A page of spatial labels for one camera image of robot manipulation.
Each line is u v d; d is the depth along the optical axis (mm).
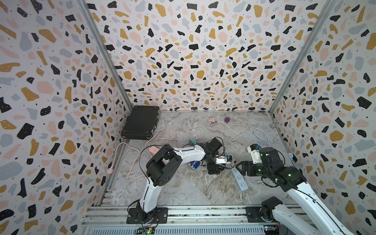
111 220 731
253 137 1063
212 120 1141
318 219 423
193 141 1003
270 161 561
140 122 1088
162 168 507
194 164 897
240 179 838
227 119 1165
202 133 1061
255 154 687
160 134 1072
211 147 749
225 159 800
